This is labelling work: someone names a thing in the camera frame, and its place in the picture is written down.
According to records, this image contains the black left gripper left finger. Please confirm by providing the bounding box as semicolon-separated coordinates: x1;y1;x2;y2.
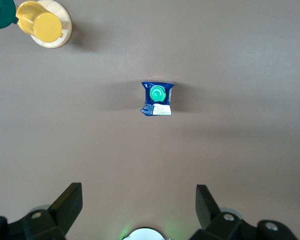
22;182;84;240

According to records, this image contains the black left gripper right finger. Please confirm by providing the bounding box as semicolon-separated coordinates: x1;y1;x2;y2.
189;184;261;240

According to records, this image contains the blue milk carton green cap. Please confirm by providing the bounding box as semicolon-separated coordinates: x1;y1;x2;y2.
139;79;176;118

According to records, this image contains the round wooden cup stand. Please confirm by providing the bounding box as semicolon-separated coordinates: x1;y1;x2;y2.
29;0;73;50

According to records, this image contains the yellow plastic cup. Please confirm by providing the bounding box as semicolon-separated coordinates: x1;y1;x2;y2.
15;0;65;43

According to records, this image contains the dark green plastic cup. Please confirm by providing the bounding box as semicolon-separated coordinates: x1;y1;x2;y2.
0;0;19;30

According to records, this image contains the brown table cloth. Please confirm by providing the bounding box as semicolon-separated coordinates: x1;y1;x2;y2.
0;0;300;240

